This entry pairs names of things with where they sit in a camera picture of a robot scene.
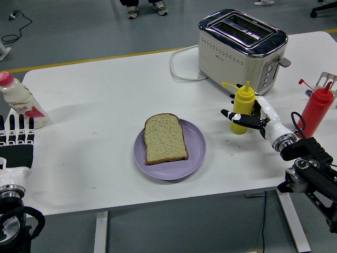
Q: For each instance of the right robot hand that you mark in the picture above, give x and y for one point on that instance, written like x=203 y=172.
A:
x=276 y=126

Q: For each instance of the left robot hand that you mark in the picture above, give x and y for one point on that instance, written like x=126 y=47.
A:
x=14 y=175

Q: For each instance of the yellow squeeze bottle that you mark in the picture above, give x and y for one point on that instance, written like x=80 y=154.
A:
x=243 y=102

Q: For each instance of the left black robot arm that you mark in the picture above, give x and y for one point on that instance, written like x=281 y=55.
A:
x=10 y=213

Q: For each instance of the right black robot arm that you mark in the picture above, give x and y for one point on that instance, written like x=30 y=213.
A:
x=308 y=158

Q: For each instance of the slice of bread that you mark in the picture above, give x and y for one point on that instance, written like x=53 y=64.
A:
x=164 y=139

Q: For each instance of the red squeeze bottle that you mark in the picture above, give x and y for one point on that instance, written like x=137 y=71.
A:
x=316 y=110

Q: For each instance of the metal spatula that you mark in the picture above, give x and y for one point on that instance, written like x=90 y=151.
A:
x=326 y=79

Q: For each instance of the grey box under table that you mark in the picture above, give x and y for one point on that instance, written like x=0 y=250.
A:
x=255 y=195

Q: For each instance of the milk bottle with pink cap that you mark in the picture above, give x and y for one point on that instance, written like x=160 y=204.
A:
x=21 y=100

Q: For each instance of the cream and chrome toaster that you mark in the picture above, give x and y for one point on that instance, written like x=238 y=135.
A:
x=226 y=58

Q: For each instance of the purple plate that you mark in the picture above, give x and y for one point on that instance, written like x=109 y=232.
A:
x=194 y=158

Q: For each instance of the white table leg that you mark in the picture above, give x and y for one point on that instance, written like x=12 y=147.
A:
x=292 y=221
x=101 y=232

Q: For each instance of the white stand base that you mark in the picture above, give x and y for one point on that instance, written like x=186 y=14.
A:
x=4 y=51

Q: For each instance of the white floor object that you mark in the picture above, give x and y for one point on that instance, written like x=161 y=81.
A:
x=263 y=2

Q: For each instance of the black office chair base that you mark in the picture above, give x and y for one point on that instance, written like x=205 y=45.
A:
x=322 y=9

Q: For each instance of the grey sneaker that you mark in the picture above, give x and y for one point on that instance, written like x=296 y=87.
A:
x=161 y=8
x=133 y=11

